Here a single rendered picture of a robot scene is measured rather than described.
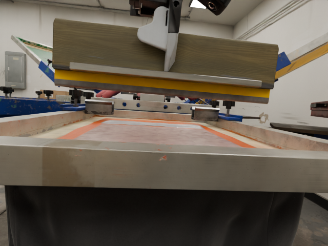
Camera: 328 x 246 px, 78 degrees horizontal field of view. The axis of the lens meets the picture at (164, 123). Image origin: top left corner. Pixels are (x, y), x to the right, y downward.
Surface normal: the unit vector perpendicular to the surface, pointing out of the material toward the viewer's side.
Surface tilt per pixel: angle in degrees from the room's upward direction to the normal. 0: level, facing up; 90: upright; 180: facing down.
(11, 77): 90
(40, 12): 90
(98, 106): 90
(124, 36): 90
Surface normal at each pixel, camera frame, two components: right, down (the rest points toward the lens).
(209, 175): 0.10, 0.11
